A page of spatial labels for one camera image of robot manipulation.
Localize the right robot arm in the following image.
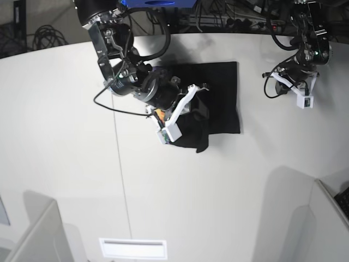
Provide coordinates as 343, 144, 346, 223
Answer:
74, 1, 209, 130

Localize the white partition panel left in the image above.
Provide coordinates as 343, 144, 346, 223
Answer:
1, 190, 88, 261

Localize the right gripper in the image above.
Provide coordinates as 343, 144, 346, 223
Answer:
133, 69, 209, 130

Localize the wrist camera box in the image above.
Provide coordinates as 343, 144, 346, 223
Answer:
157, 123, 182, 145
297, 95, 314, 109

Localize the white partition panel right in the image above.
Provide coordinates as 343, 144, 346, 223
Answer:
288, 178, 349, 262

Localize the coiled black cable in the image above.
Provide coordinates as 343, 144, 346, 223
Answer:
32, 25, 69, 50

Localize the blue box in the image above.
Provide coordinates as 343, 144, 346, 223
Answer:
122, 0, 196, 8

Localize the black keyboard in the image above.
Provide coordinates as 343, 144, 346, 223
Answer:
334, 188, 349, 219

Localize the white slotted plate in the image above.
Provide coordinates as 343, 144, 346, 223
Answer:
99, 238, 168, 260

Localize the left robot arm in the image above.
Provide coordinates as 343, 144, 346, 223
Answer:
262, 1, 330, 99

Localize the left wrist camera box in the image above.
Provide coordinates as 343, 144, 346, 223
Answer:
297, 95, 314, 109

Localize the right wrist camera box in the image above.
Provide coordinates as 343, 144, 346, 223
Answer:
157, 123, 182, 145

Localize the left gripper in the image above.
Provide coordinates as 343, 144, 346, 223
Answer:
262, 61, 319, 98

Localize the black T-shirt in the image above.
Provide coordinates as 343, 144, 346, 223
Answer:
156, 62, 240, 153

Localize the white partition panel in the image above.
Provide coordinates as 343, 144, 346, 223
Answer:
1, 190, 88, 261
288, 178, 349, 262

